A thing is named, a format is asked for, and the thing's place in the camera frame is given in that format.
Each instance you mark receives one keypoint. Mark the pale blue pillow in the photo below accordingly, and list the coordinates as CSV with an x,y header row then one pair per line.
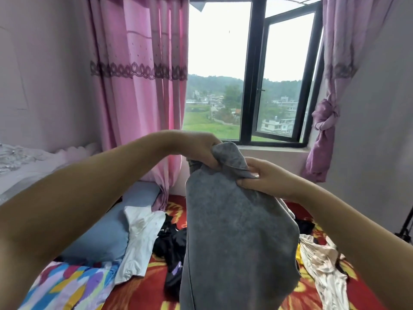
x,y
103,235

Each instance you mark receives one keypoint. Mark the red and yellow blanket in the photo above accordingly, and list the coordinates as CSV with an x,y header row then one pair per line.
x,y
142,287

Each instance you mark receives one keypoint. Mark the person's left hand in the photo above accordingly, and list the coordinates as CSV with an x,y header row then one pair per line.
x,y
197,148

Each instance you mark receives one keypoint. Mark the person's left forearm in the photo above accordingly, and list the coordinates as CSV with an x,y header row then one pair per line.
x,y
71,203

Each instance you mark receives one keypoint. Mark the narrow pink curtain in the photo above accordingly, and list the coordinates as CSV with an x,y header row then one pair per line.
x,y
332,93

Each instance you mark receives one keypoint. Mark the dark framed window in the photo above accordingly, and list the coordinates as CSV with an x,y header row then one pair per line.
x,y
213,80

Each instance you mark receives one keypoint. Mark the wide pink curtain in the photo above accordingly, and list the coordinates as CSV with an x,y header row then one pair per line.
x,y
139,80

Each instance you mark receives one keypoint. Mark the light blue denim jacket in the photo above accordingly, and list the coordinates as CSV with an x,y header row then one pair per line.
x,y
239,248

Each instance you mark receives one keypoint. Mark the pile of mixed clothes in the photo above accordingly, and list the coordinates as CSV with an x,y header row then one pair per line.
x,y
145,242

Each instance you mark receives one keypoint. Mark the person's right hand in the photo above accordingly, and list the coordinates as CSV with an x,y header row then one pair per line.
x,y
271,180

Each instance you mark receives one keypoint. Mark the white tufted headboard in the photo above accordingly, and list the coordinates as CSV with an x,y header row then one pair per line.
x,y
32,168

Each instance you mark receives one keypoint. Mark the person's right forearm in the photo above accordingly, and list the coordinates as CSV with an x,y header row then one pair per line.
x,y
361,242

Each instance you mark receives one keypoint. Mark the blue patterned pillow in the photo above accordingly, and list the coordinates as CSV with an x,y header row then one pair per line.
x,y
71,287

